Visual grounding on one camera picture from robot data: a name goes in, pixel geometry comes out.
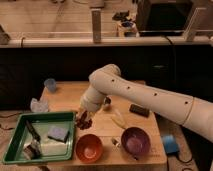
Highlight dark purple grape bunch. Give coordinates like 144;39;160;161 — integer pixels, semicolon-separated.
76;112;92;130

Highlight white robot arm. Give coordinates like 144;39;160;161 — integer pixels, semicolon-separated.
80;64;213;143

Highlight red bowl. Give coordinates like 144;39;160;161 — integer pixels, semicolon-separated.
75;134;103;164

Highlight purple bowl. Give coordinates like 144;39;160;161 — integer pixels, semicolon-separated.
121;127;151;158

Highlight yellow banana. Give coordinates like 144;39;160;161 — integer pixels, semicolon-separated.
111;113;126;129

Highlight blue sponge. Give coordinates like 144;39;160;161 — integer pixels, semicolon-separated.
47;126;69;142

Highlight blue plastic cup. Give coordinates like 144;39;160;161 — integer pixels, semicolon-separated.
44;78;56;93

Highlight small metal clip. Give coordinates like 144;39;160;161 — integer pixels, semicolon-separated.
111;138;121;147

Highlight black rectangular block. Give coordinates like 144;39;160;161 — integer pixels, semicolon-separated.
129;104;149;117

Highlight crumpled clear plastic bag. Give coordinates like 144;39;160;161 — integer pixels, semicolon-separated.
30;98;49;113

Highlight white cloth in tray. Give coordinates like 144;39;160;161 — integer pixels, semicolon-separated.
41;142;67;156

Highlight metal scrubber in tray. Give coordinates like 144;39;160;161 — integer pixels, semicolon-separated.
23;141;41;160

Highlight green plastic tray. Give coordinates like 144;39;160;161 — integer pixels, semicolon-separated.
3;112;75;165

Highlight blue tape roll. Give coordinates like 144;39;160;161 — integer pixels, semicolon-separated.
162;135;179;154

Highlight black monitor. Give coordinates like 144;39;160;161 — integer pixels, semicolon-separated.
136;0;193;34

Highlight black handled brush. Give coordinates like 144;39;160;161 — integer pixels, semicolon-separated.
26;120;41;142

